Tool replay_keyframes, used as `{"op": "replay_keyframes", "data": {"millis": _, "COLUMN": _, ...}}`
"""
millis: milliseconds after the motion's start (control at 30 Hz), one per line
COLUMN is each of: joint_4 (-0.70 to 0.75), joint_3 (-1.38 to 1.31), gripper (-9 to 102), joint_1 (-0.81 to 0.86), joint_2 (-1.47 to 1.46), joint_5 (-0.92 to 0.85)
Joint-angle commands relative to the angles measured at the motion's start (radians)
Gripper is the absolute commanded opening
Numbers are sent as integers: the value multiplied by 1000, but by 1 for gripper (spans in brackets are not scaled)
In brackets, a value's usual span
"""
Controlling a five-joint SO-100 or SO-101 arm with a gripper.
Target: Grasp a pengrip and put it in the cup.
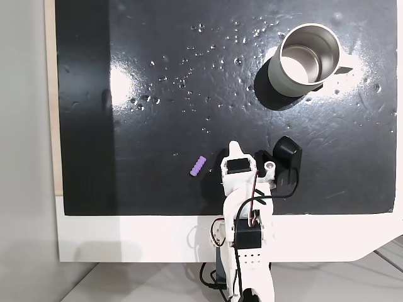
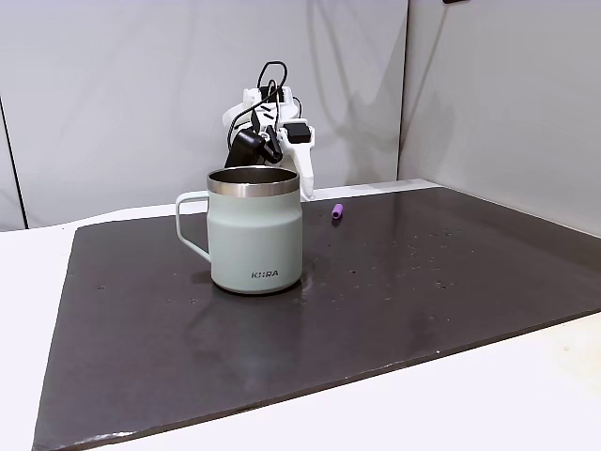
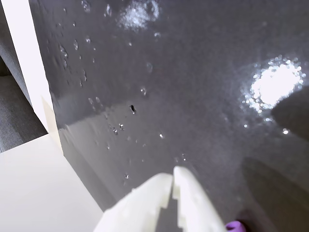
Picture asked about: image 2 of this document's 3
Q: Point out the black table mat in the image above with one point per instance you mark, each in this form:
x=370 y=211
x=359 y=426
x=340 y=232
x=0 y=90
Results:
x=375 y=305

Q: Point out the black webcam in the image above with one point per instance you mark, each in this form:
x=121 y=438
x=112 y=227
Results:
x=241 y=145

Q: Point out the black wall-mounted object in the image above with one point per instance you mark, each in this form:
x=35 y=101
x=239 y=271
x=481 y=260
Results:
x=455 y=1

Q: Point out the purple pen grip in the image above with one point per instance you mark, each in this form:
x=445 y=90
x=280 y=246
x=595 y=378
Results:
x=337 y=212

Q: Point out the mint green steel-rimmed mug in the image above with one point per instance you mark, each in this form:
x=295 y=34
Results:
x=253 y=235

